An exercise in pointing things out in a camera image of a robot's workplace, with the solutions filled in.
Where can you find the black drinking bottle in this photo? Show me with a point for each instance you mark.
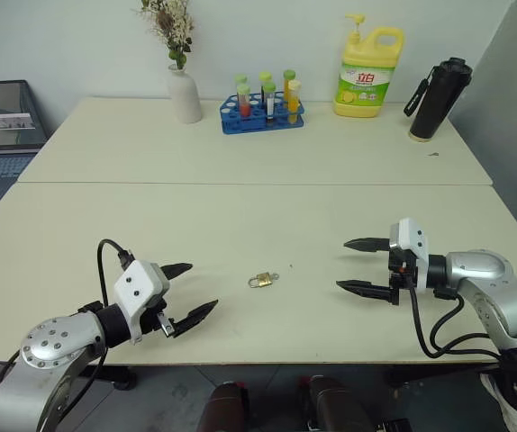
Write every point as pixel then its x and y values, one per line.
pixel 438 99

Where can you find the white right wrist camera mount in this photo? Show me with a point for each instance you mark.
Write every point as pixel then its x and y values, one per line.
pixel 409 238

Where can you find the yellow dish soap pump bottle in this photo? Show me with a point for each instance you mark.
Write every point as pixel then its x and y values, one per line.
pixel 366 81

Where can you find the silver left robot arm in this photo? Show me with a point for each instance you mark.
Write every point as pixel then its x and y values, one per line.
pixel 56 342

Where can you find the yellow-capped tube with yellow liquid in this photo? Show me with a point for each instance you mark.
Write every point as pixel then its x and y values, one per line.
pixel 294 101

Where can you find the white ceramic vase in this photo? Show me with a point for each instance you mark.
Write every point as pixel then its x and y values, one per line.
pixel 185 96

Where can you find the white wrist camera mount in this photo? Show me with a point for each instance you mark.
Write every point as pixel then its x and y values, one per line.
pixel 138 283
pixel 409 238

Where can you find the small brass padlock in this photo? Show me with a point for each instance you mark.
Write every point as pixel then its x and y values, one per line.
pixel 263 280

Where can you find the dark rounded shape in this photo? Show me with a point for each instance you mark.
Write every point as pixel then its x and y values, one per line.
pixel 337 405
pixel 224 407

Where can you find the green-capped tube with dark liquid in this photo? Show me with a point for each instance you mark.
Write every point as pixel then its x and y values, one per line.
pixel 269 101

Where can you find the green-capped tube with orange liquid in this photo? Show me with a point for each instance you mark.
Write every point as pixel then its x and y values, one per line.
pixel 289 83

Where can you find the dried flower bunch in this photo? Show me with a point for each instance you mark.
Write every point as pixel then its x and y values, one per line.
pixel 170 22

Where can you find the green-capped tube with clear liquid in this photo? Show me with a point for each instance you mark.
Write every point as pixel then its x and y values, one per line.
pixel 265 78

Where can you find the black table foot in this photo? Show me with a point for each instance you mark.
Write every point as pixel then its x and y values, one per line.
pixel 124 379

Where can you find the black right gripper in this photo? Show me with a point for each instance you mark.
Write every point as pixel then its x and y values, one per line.
pixel 400 276

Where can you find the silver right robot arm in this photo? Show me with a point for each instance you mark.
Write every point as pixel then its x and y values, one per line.
pixel 479 270

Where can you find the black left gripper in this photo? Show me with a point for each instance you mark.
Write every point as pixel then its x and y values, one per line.
pixel 155 317

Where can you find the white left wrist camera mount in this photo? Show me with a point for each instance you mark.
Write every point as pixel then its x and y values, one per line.
pixel 138 283

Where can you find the green-capped tube with red liquid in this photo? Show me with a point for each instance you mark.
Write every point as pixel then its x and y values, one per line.
pixel 243 96

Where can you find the blue test tube rack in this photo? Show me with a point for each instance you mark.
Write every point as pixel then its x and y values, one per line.
pixel 245 123

